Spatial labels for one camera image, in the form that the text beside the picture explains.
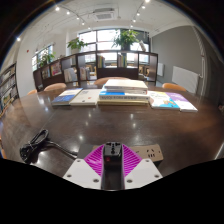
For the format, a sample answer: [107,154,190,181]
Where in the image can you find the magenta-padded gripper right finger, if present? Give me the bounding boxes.
[121,143,164,191]

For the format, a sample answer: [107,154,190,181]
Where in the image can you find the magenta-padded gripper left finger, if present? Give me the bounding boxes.
[63,144,105,190]

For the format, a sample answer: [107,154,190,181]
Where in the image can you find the black charger block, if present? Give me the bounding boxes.
[102,141,124,169]

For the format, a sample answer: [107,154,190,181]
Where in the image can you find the brown and black power strip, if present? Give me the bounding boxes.
[77,143,164,168]

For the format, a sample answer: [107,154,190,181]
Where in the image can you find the tan book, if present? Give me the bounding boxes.
[97,99,150,107]

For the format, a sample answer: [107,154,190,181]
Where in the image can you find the thin white book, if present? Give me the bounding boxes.
[69,88,102,107]

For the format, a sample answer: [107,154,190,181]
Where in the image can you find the blue and white book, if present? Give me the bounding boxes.
[98,90,151,102]

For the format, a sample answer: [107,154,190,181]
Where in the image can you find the colourful picture book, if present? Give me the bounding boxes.
[148,90,181,110]

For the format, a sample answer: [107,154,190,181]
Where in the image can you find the dark blue book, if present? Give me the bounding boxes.
[51,87,84,107]

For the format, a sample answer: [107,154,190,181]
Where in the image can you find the thick white book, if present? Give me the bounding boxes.
[103,78,149,96]

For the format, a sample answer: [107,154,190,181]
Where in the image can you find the purple and white book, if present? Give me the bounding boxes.
[165,92,199,113]

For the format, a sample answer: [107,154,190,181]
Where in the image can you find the orange chairs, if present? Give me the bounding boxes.
[0,76,188,159]

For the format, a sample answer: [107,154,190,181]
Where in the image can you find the dark open shelf unit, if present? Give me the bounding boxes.
[32,50,159,92]

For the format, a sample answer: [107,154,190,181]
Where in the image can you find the green potted plant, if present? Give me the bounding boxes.
[37,51,56,68]
[111,29,139,51]
[66,37,88,54]

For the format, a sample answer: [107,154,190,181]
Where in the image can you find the side window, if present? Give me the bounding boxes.
[31,44,54,72]

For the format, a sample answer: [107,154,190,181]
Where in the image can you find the large window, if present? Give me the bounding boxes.
[78,29,150,54]

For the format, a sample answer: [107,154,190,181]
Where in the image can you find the ceiling air conditioner unit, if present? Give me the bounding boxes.
[92,8,118,22]

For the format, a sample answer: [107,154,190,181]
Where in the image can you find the ceiling spot lights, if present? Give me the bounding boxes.
[14,0,149,43]

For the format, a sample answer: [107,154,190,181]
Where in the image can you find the black bundled power cable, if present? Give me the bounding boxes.
[19,128,79,164]

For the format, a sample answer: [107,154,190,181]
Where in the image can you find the small white wall radiator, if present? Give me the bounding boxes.
[156,62,165,77]

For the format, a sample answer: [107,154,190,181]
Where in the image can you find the large white wall radiator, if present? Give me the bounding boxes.
[171,65,200,94]

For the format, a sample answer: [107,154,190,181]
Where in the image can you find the wall bookcase with books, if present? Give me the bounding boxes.
[0,62,19,118]

